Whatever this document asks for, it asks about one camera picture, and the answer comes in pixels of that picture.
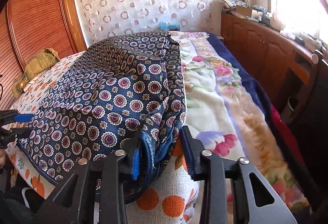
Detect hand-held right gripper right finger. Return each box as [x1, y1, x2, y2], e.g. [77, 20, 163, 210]
[181, 125, 298, 224]

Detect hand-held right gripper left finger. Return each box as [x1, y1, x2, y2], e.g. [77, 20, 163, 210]
[33, 137, 142, 224]

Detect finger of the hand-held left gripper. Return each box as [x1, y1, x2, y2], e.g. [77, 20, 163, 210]
[13, 114, 34, 123]
[10, 127, 32, 140]

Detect navy medallion-print shirt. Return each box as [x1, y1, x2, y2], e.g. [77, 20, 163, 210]
[17, 30, 187, 201]

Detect orange dotted bed sheet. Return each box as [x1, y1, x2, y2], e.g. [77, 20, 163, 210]
[5, 51, 203, 224]

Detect gold embroidered cushion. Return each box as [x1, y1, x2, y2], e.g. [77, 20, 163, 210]
[11, 48, 61, 98]

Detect floral fleece blanket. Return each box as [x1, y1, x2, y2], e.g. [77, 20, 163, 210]
[169, 30, 313, 215]

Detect red cloth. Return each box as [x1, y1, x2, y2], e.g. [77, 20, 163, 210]
[270, 105, 306, 165]

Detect wooden louvred wardrobe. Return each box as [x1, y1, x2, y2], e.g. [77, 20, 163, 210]
[0, 0, 88, 112]

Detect wooden side cabinet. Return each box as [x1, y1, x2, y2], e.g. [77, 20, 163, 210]
[220, 12, 324, 112]

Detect teal box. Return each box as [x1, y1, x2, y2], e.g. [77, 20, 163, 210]
[159, 22, 180, 32]

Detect dark wooden chair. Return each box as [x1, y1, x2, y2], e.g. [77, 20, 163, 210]
[280, 50, 328, 128]

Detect cardboard box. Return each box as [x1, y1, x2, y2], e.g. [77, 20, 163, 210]
[235, 5, 257, 17]

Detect folded patterned cloth stack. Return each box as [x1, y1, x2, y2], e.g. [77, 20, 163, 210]
[220, 0, 248, 8]

